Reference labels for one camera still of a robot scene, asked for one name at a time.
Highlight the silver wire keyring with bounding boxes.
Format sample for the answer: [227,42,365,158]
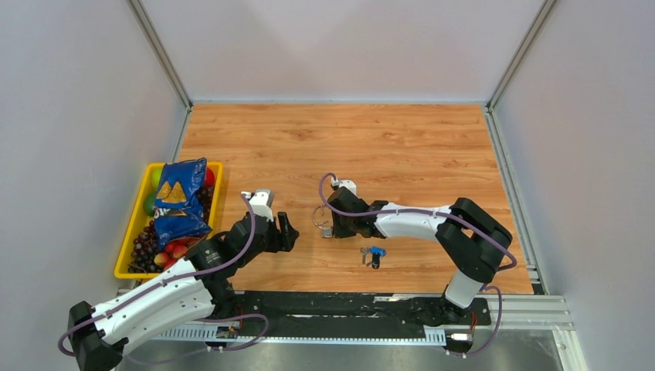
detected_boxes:
[311,205,333,239]

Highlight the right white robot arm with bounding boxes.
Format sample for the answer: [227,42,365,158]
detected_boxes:
[322,186,517,323]

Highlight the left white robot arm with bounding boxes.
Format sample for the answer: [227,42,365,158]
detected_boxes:
[58,212,300,370]

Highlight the blue capped key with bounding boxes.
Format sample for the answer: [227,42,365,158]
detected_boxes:
[360,246,386,267]

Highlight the red apple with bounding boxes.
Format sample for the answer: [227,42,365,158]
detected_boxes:
[203,167,216,188]

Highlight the blue chips bag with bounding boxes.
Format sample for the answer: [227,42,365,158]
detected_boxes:
[154,158,212,252]

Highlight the red peach fruits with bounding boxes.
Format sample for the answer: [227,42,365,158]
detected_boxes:
[153,237,198,268]

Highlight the purple grape bunch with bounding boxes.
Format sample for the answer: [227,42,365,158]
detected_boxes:
[130,186,214,273]

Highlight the green apple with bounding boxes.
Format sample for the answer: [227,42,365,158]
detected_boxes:
[142,192,156,217]

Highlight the yellow plastic tray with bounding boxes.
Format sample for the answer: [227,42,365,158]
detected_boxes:
[114,162,225,280]

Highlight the lime green fruit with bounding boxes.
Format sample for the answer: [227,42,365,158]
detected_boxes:
[150,167,162,189]

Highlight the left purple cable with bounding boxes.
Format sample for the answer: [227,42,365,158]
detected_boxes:
[57,192,270,357]

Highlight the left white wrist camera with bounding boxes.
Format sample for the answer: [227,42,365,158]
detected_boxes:
[241,189,274,222]

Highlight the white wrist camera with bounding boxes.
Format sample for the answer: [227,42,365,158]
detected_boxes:
[241,189,274,222]
[330,178,357,196]

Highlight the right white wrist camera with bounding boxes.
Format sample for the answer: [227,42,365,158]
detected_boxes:
[330,178,357,196]

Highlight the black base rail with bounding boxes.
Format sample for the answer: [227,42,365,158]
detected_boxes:
[209,291,492,339]

